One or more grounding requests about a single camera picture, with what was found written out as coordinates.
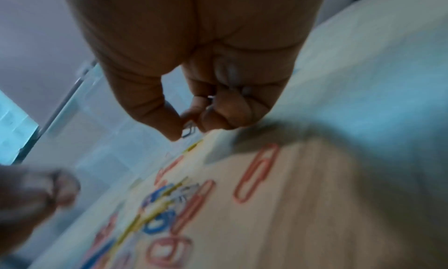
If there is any person's right hand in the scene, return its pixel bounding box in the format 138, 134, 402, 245
57, 0, 329, 142

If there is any person's left hand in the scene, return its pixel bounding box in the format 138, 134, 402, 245
0, 164, 82, 262

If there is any silver paper clip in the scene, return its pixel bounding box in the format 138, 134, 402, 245
181, 121, 197, 138

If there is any pile of coloured paper clips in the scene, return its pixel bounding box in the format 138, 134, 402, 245
81, 140, 281, 269

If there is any grey metal frame rail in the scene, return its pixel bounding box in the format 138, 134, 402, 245
14, 59, 103, 164

